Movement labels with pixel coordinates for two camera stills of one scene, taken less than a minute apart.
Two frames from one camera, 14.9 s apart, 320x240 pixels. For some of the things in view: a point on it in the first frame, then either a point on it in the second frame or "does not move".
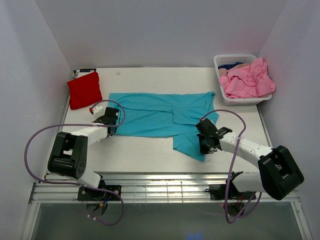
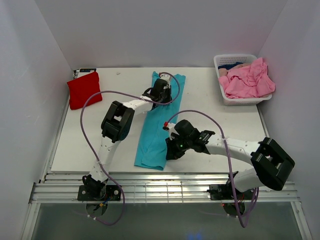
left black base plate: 88,194 does not move
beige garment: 223,72 does not move
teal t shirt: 166,115 -> 152,152
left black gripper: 99,119 -> 168,100
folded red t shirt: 84,91 does not move
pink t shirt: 250,81 does not move
